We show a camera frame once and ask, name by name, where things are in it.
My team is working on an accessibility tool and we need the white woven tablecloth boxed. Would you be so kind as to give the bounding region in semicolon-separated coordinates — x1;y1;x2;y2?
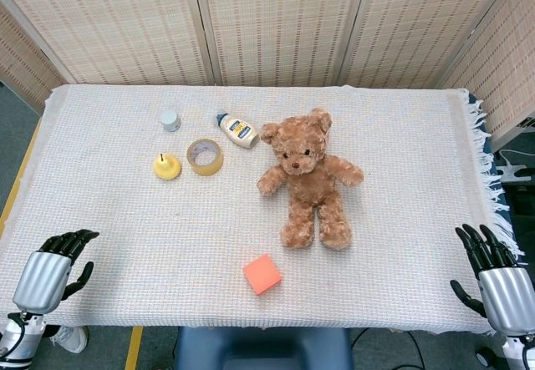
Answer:
0;83;525;337

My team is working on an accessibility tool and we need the brown teddy bear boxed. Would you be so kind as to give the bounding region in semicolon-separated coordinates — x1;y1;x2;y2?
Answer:
256;108;365;251

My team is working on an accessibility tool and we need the orange cube block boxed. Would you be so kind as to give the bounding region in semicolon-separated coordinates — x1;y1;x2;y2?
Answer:
242;253;283;297

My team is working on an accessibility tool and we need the small white jar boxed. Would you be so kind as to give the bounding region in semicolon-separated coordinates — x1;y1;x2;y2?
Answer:
160;110;181;133

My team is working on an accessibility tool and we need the white sneaker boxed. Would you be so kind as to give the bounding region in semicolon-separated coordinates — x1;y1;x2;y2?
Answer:
50;325;90;354

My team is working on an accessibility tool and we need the woven folding screen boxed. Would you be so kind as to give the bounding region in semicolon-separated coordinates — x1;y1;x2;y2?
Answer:
0;0;535;145

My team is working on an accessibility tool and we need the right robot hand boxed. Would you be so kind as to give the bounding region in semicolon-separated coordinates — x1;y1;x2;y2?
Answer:
450;224;535;337

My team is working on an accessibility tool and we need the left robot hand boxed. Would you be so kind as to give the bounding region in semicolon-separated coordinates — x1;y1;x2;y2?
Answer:
12;229;100;315

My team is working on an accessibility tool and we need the yellow toy pear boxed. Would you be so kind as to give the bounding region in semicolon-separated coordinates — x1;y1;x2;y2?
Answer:
153;153;184;181

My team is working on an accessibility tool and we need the clear packing tape roll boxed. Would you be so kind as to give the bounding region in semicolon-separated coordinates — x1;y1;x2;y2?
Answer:
186;138;224;177

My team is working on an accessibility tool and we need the mayonnaise squeeze bottle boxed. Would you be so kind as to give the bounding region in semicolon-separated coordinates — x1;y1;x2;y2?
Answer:
215;111;260;150

